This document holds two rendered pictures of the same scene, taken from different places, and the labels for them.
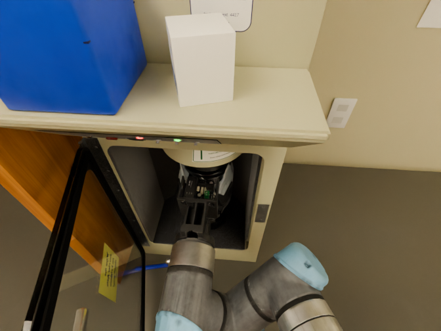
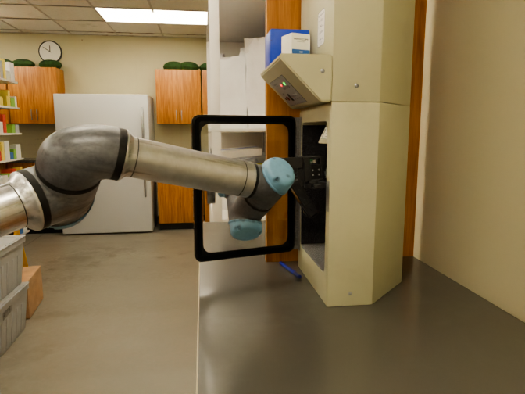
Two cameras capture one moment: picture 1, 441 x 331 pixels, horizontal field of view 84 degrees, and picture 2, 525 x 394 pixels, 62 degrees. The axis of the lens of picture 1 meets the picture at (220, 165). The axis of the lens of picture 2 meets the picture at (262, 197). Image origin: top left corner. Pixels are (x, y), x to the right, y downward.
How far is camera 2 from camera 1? 1.06 m
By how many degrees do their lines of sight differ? 75
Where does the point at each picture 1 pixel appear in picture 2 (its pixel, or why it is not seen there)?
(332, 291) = (325, 351)
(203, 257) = not seen: hidden behind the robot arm
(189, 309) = not seen: hidden behind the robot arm
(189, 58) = (283, 42)
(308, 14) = (331, 30)
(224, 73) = (290, 47)
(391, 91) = not seen: outside the picture
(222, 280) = (294, 294)
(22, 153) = (277, 112)
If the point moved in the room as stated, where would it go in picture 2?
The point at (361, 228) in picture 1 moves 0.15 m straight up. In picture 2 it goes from (462, 384) to (469, 295)
